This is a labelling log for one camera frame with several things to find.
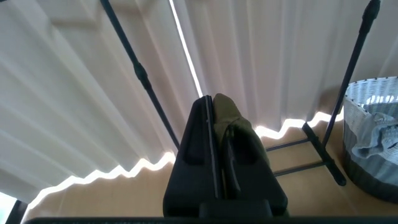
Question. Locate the beige curtain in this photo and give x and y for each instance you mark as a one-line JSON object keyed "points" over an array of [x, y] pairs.
{"points": [[62, 93]]}

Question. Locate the green long-sleeved shirt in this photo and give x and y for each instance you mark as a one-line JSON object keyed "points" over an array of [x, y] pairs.
{"points": [[227, 109]]}

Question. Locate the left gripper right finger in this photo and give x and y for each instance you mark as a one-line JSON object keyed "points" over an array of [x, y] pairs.
{"points": [[255, 186]]}

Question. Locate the white laundry basket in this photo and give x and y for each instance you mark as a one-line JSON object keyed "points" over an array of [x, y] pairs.
{"points": [[367, 180]]}

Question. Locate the window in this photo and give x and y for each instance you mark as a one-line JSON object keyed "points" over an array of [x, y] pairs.
{"points": [[17, 213]]}

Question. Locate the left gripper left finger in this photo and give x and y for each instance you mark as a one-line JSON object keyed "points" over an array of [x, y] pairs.
{"points": [[189, 180]]}

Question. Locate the pale grey shorts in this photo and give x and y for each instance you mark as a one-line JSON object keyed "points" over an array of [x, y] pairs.
{"points": [[373, 137]]}

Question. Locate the black clothes rack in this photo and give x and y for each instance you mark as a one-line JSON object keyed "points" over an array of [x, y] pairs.
{"points": [[141, 74]]}

